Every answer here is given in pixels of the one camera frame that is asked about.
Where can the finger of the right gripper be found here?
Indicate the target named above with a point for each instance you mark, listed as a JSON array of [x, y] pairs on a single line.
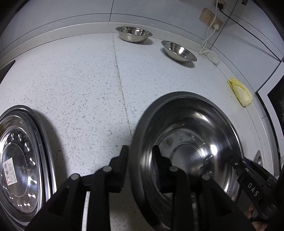
[[234, 160]]

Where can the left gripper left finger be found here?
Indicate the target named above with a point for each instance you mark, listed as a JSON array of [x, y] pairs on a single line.
[[65, 209]]

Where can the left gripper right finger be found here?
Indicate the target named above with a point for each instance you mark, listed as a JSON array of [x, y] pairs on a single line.
[[198, 203]]

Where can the large steel plate with label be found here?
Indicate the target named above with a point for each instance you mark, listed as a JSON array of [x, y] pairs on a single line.
[[28, 178]]

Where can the large steel bowl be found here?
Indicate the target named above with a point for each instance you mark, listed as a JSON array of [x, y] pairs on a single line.
[[189, 130]]

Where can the small steel bowl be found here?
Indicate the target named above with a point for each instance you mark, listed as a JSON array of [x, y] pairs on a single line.
[[133, 34], [178, 52]]

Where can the person right hand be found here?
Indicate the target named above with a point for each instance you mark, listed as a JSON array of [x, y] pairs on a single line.
[[259, 226]]

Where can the napa cabbage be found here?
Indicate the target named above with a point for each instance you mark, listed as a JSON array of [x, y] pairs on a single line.
[[241, 92]]

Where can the white microwave oven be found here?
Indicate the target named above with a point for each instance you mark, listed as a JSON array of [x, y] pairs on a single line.
[[271, 97]]

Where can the black gas stove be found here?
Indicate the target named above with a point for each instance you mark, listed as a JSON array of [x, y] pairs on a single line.
[[5, 70]]

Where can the beige wall socket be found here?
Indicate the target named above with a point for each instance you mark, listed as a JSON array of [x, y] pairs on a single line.
[[208, 17]]

